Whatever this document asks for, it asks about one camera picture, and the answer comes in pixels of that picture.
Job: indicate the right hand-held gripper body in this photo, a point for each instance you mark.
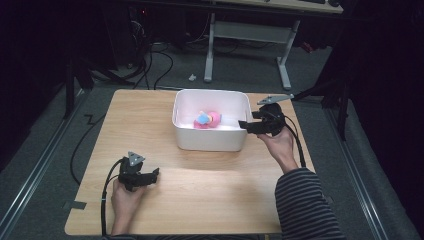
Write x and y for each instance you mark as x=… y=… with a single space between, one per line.
x=275 y=120

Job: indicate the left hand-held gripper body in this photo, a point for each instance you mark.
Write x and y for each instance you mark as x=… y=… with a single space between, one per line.
x=131 y=176

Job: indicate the white plastic bin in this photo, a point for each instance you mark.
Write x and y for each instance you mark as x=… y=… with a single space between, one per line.
x=210 y=140

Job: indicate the person's left hand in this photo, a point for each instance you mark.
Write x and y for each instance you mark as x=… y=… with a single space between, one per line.
x=125 y=201

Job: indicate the person's right hand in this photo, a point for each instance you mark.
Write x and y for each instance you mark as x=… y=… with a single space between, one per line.
x=283 y=146

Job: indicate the grey tape strip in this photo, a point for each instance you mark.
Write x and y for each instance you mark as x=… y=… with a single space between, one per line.
x=330 y=200
x=74 y=204

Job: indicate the black metal stand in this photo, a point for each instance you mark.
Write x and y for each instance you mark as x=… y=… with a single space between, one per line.
x=70 y=90
x=341 y=110

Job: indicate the white paper scrap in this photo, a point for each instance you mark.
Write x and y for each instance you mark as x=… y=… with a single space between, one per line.
x=192 y=77

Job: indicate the small red object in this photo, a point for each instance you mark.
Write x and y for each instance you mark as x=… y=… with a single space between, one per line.
x=307 y=47

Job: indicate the white-legged wooden desk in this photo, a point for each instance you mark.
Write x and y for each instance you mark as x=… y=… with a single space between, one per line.
x=248 y=31

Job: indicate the black keyboard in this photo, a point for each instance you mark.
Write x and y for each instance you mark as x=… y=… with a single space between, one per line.
x=312 y=1

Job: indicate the black computer mouse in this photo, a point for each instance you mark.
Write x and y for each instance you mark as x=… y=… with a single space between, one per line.
x=334 y=3

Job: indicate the black computer tower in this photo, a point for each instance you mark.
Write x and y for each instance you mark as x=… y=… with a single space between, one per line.
x=128 y=33

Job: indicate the metal floor rail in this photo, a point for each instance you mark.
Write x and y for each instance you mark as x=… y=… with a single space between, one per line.
x=356 y=173
x=36 y=166

